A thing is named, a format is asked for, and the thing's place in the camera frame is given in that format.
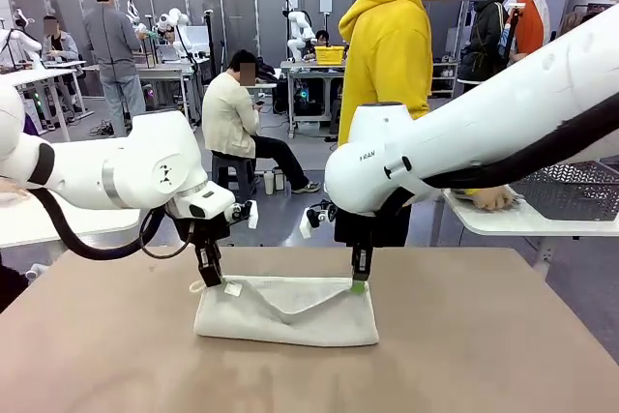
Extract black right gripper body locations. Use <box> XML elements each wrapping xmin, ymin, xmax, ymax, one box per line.
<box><xmin>334</xmin><ymin>209</ymin><xmax>388</xmax><ymax>249</ymax></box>

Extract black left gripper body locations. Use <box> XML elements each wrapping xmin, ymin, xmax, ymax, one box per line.
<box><xmin>172</xmin><ymin>212</ymin><xmax>232</xmax><ymax>246</ymax></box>

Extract white towel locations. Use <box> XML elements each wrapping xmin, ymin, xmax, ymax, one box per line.
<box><xmin>188</xmin><ymin>275</ymin><xmax>381</xmax><ymax>348</ymax></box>

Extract grey plastic basket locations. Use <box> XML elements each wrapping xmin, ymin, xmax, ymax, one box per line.
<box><xmin>510</xmin><ymin>160</ymin><xmax>619</xmax><ymax>222</ymax></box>

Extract yellow hoodie person's right hand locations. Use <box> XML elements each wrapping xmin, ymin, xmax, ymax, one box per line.
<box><xmin>471</xmin><ymin>185</ymin><xmax>517</xmax><ymax>213</ymax></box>

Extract grey plastic stool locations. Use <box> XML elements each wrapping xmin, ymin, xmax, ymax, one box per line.
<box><xmin>211</xmin><ymin>150</ymin><xmax>257</xmax><ymax>192</ymax></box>

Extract seated person in cream sweater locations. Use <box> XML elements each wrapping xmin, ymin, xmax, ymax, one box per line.
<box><xmin>201</xmin><ymin>48</ymin><xmax>321</xmax><ymax>194</ymax></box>

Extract white side table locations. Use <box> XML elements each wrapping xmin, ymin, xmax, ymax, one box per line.
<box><xmin>0</xmin><ymin>192</ymin><xmax>142</xmax><ymax>250</ymax></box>
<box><xmin>442</xmin><ymin>185</ymin><xmax>619</xmax><ymax>283</ymax></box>

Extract black computer with coloured lights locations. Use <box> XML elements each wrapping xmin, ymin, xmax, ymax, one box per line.
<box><xmin>291</xmin><ymin>77</ymin><xmax>336</xmax><ymax>118</ymax></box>

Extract grey workbench with computer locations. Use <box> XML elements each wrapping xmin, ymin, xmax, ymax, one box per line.
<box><xmin>279</xmin><ymin>60</ymin><xmax>347</xmax><ymax>139</ymax></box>

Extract wooden shoe rack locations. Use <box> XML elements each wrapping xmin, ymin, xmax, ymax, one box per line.
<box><xmin>429</xmin><ymin>60</ymin><xmax>459</xmax><ymax>99</ymax></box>

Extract yellow plastic crate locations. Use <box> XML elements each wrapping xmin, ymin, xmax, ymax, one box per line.
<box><xmin>314</xmin><ymin>44</ymin><xmax>347</xmax><ymax>65</ymax></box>

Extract person in yellow hoodie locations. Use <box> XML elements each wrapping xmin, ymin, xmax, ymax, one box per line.
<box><xmin>337</xmin><ymin>0</ymin><xmax>475</xmax><ymax>249</ymax></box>

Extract standing man in grey shirt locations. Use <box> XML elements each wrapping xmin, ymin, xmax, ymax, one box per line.
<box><xmin>82</xmin><ymin>0</ymin><xmax>147</xmax><ymax>137</ymax></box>

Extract long white desk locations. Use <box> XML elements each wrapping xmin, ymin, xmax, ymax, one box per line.
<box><xmin>0</xmin><ymin>67</ymin><xmax>96</xmax><ymax>132</ymax></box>

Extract seated person in grey jacket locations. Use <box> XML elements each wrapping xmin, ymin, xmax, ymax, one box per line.
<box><xmin>41</xmin><ymin>15</ymin><xmax>81</xmax><ymax>64</ymax></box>

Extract mannequin in black jacket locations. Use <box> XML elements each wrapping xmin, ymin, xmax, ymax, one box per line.
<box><xmin>457</xmin><ymin>0</ymin><xmax>515</xmax><ymax>95</ymax></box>

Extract mannequin in orange shirt, cap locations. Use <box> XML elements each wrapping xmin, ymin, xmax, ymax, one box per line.
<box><xmin>502</xmin><ymin>0</ymin><xmax>552</xmax><ymax>64</ymax></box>

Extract clothes rack with coats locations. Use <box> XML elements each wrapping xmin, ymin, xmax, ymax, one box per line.
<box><xmin>558</xmin><ymin>3</ymin><xmax>605</xmax><ymax>40</ymax></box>

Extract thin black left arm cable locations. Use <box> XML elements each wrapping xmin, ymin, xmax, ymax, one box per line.
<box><xmin>138</xmin><ymin>209</ymin><xmax>200</xmax><ymax>259</ymax></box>

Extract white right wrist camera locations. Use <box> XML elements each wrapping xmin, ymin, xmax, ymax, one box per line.
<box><xmin>298</xmin><ymin>202</ymin><xmax>339</xmax><ymax>239</ymax></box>

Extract thick black left arm hose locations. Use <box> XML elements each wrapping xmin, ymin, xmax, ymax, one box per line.
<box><xmin>28</xmin><ymin>188</ymin><xmax>168</xmax><ymax>261</ymax></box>

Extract thick black arm hose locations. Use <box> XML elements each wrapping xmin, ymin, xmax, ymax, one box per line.
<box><xmin>28</xmin><ymin>188</ymin><xmax>168</xmax><ymax>261</ymax></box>
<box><xmin>425</xmin><ymin>81</ymin><xmax>619</xmax><ymax>191</ymax></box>

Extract thick black right arm hose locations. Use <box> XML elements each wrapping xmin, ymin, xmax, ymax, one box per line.
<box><xmin>425</xmin><ymin>81</ymin><xmax>619</xmax><ymax>191</ymax></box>

